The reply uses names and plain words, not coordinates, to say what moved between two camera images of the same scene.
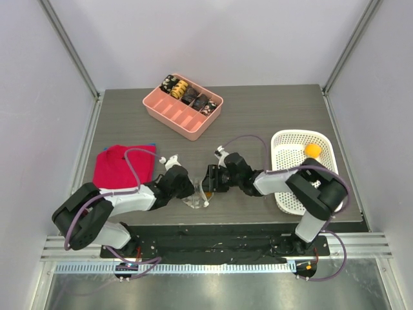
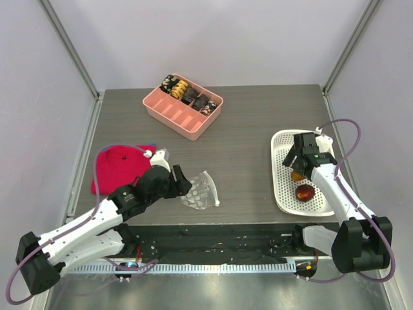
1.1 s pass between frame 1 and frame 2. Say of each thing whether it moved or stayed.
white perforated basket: stayed
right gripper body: moved
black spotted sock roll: stayed
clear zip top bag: moved
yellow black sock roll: stayed
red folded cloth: stayed
